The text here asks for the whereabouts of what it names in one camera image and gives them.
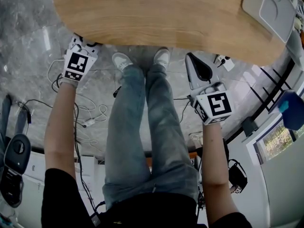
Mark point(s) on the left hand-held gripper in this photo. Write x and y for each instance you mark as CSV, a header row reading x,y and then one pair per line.
x,y
78,64

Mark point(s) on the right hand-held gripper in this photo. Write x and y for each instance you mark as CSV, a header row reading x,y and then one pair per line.
x,y
217,106

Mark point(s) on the person's right forearm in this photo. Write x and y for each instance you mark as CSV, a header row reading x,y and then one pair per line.
x,y
215,165

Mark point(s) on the person's left forearm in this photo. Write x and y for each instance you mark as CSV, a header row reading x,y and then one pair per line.
x,y
60,127

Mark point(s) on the wooden coffee table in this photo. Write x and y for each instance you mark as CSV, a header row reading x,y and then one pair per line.
x,y
154,15

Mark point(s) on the person's left white shoe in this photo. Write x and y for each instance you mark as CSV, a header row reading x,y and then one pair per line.
x,y
121,60

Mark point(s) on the person's white shoe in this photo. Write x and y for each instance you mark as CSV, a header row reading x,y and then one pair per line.
x,y
162,56
121,60

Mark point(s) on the person's right white shoe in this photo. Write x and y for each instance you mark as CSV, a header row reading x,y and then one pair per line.
x,y
162,56

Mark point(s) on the small white power strip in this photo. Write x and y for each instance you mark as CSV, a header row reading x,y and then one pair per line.
x,y
90,122

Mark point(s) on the black floor box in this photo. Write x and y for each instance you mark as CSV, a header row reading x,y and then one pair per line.
x,y
249,126

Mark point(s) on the person's blue jeans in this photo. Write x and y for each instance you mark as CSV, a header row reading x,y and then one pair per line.
x,y
128,127

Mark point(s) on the white divided tray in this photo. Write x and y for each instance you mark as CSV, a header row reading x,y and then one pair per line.
x,y
251,1

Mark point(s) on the black power adapter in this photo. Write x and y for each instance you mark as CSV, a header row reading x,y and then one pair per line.
x,y
28,117

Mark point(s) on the teal small object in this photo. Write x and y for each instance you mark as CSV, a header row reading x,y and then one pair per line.
x,y
283,106

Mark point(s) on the window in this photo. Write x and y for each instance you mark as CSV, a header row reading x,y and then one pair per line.
x,y
275,142

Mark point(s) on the grey beanbag chair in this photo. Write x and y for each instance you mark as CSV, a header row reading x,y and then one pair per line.
x,y
295,49

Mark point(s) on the blue padded chair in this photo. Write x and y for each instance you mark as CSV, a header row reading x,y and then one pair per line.
x,y
295,117

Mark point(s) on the striped cushion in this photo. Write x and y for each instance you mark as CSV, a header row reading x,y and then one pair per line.
x,y
300,9

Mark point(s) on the black grey round device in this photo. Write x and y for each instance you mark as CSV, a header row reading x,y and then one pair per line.
x,y
16,151

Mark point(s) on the white appliance box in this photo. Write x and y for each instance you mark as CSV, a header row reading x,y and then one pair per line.
x,y
34,166

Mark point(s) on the person's black shirt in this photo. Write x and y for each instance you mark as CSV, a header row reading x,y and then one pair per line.
x,y
71,210

